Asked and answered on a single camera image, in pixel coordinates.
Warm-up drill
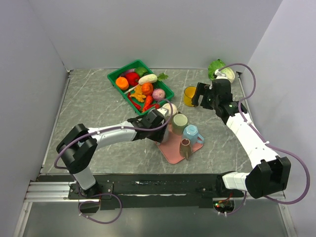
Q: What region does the yellow mug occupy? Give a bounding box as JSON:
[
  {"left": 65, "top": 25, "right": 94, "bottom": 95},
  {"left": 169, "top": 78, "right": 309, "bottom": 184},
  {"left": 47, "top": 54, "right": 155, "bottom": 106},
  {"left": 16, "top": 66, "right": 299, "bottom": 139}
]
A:
[{"left": 183, "top": 86, "right": 196, "bottom": 107}]

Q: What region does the brown striped mug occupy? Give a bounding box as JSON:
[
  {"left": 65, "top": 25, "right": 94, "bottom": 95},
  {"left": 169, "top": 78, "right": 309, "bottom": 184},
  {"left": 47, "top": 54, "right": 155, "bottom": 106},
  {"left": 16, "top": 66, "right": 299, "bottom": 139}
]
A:
[{"left": 179, "top": 138, "right": 193, "bottom": 160}]

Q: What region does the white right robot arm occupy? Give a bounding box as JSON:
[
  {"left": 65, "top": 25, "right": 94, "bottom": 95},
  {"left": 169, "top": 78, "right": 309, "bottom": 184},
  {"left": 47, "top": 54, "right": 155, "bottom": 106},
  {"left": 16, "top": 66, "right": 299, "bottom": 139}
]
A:
[{"left": 192, "top": 79, "right": 291, "bottom": 198}]

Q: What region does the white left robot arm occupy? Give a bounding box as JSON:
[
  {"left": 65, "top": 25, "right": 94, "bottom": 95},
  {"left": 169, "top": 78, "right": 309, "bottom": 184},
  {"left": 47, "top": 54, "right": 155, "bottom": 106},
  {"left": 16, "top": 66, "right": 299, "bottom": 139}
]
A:
[{"left": 56, "top": 108, "right": 170, "bottom": 198}]

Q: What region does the beige pink mug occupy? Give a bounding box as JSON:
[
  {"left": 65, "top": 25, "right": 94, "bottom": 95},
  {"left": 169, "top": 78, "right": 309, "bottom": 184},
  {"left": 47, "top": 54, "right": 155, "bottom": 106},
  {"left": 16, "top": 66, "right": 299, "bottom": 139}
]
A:
[{"left": 162, "top": 103, "right": 178, "bottom": 124}]

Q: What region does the light green mug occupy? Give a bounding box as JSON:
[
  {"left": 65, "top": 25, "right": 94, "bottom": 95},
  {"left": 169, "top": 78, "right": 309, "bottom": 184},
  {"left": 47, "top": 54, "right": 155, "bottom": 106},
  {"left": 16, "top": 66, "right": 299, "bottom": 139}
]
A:
[{"left": 171, "top": 114, "right": 188, "bottom": 135}]

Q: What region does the light blue faceted mug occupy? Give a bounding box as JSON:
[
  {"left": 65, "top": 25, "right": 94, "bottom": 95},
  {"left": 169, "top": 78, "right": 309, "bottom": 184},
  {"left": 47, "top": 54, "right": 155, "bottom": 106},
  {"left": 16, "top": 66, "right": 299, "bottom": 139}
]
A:
[{"left": 182, "top": 124, "right": 204, "bottom": 145}]

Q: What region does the orange toy carrot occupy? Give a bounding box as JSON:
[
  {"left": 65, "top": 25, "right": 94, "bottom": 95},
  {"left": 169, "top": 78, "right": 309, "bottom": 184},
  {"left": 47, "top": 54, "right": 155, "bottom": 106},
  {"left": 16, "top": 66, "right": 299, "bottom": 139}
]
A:
[{"left": 143, "top": 95, "right": 154, "bottom": 112}]

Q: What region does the red toy chili pepper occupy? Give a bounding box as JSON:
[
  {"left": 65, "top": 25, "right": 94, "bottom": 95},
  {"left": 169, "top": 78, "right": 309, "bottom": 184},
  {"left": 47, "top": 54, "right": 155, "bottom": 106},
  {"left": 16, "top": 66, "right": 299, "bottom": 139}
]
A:
[{"left": 127, "top": 92, "right": 141, "bottom": 111}]

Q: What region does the purple toy onion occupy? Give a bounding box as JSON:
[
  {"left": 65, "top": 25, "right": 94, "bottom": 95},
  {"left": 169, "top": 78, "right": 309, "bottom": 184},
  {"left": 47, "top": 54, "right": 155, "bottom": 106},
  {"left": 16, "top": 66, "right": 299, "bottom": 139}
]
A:
[{"left": 152, "top": 88, "right": 166, "bottom": 101}]

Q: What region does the green plastic bin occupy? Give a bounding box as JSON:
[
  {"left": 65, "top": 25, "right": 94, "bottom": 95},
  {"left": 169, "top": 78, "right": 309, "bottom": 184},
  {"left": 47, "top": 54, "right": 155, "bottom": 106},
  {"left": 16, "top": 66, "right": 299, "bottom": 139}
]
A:
[{"left": 108, "top": 60, "right": 174, "bottom": 115}]

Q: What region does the green toy cabbage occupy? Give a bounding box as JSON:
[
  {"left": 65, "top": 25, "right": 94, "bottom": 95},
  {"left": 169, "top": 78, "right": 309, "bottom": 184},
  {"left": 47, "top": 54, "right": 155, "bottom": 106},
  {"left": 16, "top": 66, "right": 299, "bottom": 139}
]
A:
[{"left": 208, "top": 59, "right": 235, "bottom": 83}]

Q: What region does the small orange toy pumpkin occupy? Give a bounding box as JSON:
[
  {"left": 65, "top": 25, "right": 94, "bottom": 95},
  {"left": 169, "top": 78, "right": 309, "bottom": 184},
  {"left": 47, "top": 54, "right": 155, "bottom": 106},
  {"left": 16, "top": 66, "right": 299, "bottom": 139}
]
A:
[{"left": 141, "top": 82, "right": 154, "bottom": 96}]

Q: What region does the pink plastic tray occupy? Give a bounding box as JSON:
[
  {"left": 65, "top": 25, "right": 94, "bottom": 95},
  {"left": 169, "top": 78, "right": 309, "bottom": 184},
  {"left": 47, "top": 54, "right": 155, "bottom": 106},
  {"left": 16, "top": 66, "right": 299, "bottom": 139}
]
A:
[{"left": 156, "top": 124, "right": 204, "bottom": 164}]

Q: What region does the yellow toy ginger root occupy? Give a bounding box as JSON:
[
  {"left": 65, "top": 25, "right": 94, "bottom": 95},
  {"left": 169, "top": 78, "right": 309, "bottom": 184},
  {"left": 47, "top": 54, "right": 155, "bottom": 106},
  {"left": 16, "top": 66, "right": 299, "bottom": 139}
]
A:
[{"left": 130, "top": 85, "right": 146, "bottom": 103}]

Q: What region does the white toy radish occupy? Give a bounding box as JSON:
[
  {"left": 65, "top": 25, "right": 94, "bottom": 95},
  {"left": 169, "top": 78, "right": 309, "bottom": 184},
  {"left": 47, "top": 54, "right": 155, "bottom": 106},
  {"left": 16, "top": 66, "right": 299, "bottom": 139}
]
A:
[{"left": 125, "top": 73, "right": 169, "bottom": 94}]

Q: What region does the red toy bell pepper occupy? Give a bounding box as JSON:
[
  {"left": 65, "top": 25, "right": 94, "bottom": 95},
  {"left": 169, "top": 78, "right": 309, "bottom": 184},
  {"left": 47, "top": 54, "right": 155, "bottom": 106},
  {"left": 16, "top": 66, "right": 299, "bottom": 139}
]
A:
[{"left": 125, "top": 72, "right": 140, "bottom": 86}]

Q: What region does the orange toy persimmon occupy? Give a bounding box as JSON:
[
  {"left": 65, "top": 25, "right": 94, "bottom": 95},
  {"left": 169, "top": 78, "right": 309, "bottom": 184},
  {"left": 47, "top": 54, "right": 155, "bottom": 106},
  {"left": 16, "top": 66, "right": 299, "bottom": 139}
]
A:
[{"left": 116, "top": 77, "right": 129, "bottom": 91}]

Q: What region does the green toy bell pepper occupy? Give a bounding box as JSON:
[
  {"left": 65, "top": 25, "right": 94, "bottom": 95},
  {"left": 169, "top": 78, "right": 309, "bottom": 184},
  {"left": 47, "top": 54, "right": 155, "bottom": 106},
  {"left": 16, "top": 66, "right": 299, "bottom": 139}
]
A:
[{"left": 134, "top": 67, "right": 148, "bottom": 77}]

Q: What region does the purple toy eggplant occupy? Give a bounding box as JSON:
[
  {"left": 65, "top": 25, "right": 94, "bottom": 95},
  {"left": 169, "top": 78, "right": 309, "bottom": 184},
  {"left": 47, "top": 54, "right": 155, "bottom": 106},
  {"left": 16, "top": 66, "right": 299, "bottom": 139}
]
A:
[{"left": 119, "top": 68, "right": 135, "bottom": 77}]

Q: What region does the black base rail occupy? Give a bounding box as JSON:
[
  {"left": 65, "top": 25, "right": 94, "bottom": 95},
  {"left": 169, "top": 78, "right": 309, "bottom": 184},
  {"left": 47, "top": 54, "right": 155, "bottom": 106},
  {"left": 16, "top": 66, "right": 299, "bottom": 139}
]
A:
[{"left": 37, "top": 172, "right": 250, "bottom": 210}]

